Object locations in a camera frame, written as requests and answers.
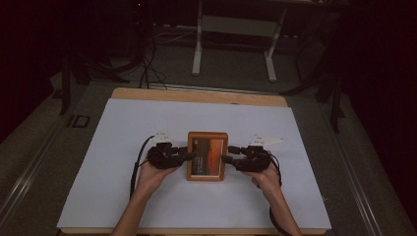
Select white metal desk frame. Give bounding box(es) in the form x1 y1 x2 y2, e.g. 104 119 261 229
191 0 289 84

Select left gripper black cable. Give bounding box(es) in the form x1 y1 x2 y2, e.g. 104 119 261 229
129 135 155 200

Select white table mat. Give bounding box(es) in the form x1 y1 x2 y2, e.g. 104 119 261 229
56 97 332 230

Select wooden photo frame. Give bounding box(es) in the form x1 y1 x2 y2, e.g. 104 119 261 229
186 131 229 182

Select person's right hand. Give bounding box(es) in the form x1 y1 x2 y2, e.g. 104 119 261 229
243 160 282 199

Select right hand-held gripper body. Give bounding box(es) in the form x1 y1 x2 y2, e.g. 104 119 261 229
240 133 285 173

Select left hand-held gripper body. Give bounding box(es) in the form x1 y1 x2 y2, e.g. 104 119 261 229
146 132 181 170

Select black metal stand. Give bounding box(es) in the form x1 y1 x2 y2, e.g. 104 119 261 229
59 53 131 116
280 19 347 134

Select person's left hand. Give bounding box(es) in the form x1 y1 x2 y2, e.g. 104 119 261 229
137 157 181 195

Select black floor cables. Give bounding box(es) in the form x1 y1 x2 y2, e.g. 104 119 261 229
111 29 169 90

